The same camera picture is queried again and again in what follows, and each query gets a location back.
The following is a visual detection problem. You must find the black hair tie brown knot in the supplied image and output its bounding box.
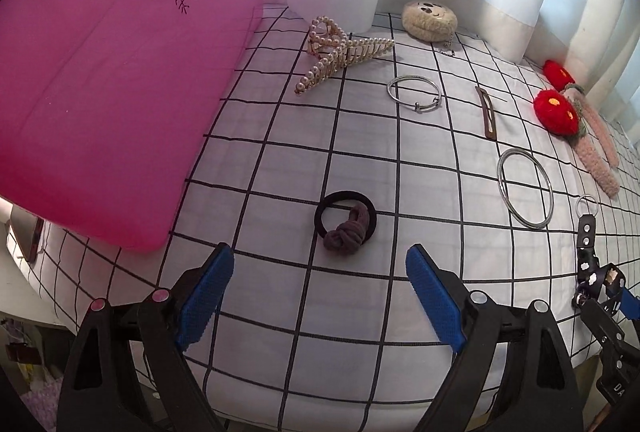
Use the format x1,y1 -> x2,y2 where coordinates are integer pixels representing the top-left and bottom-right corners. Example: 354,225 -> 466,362
314,191 -> 378,258

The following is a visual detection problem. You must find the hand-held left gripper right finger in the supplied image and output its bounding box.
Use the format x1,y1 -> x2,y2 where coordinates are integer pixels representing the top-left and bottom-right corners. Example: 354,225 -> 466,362
405,244 -> 586,432

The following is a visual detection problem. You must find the thin silver clasp bangle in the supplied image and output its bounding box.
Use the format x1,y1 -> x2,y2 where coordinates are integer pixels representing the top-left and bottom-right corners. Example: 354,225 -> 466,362
386,75 -> 442,114

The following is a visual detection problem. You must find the brown snap hair clip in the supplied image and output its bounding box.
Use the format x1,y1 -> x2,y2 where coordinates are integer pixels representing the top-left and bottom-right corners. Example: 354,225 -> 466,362
475,85 -> 508,143

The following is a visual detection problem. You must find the red pompom pink hair band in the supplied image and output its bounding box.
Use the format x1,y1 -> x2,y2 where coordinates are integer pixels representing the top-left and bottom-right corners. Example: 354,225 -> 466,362
532,89 -> 622,199

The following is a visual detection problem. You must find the white black checked cloth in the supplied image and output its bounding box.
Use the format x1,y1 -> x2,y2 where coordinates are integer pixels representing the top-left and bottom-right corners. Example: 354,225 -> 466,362
30,4 -> 640,432

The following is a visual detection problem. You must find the pink plastic storage bin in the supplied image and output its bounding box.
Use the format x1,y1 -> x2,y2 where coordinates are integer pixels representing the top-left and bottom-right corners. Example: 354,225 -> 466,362
0,0 -> 263,255

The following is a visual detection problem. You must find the beige plush smiley keychain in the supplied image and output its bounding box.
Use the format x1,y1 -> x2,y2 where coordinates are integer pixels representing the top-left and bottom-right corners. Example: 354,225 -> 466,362
401,0 -> 460,59

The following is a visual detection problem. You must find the large plain silver bangle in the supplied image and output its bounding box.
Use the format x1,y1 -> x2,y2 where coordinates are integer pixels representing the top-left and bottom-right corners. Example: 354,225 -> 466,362
497,148 -> 553,230

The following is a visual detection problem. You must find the dark flat device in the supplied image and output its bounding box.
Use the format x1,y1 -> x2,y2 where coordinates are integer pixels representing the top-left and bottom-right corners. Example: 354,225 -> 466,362
6,206 -> 47,264

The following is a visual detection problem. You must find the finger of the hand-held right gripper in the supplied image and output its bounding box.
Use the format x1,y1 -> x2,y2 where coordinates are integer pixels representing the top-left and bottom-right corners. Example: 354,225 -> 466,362
617,284 -> 640,319
580,299 -> 632,363

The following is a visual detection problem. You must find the pearl hair claw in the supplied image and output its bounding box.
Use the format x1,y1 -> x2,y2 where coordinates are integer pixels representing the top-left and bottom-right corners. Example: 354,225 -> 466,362
294,15 -> 396,96

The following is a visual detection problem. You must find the black strap keychain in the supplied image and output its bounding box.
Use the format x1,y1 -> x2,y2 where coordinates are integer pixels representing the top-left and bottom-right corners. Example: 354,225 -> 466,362
572,194 -> 626,310

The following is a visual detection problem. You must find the red flower plush hair clip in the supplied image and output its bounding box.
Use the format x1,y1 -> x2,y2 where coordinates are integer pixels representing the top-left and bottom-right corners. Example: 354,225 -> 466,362
542,59 -> 621,168

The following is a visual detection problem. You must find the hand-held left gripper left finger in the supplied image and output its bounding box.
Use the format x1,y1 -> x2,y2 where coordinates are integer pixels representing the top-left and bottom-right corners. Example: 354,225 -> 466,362
56,242 -> 236,432

